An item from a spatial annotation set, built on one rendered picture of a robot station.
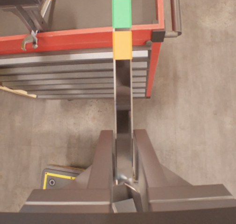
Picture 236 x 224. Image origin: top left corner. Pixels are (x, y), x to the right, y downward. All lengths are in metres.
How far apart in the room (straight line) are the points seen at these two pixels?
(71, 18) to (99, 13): 0.08
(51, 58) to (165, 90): 0.98
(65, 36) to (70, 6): 0.12
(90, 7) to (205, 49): 1.15
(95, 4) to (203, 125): 1.10
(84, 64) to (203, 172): 1.12
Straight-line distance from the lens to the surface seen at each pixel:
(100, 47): 0.50
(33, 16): 0.47
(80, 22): 0.52
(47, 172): 1.15
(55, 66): 0.62
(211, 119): 1.40
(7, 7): 0.49
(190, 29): 1.60
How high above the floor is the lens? 1.30
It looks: 78 degrees down
